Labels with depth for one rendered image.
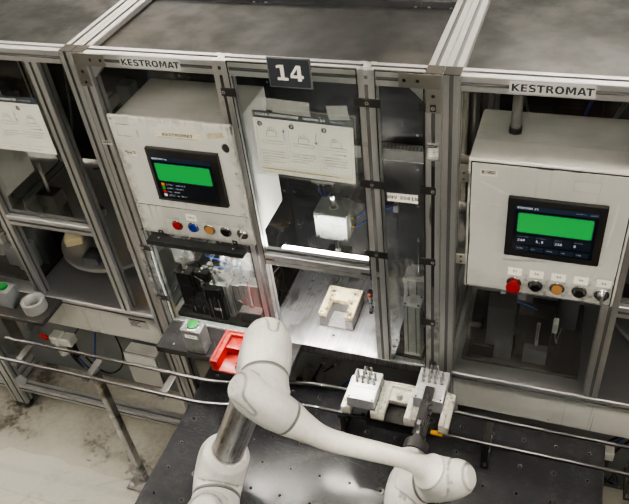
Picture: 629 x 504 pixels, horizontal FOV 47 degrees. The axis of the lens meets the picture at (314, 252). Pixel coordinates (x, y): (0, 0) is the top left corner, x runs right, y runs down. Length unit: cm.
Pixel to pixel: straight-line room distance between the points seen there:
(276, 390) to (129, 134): 95
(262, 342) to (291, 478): 80
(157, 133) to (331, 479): 129
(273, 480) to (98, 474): 127
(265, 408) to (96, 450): 201
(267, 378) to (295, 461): 83
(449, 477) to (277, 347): 58
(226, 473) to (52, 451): 164
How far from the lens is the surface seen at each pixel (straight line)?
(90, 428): 388
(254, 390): 185
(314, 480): 262
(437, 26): 216
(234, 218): 235
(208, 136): 220
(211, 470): 238
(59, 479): 376
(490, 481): 261
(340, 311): 277
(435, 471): 207
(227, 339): 269
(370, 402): 248
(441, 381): 241
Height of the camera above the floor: 289
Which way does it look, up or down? 41 degrees down
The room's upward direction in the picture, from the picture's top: 8 degrees counter-clockwise
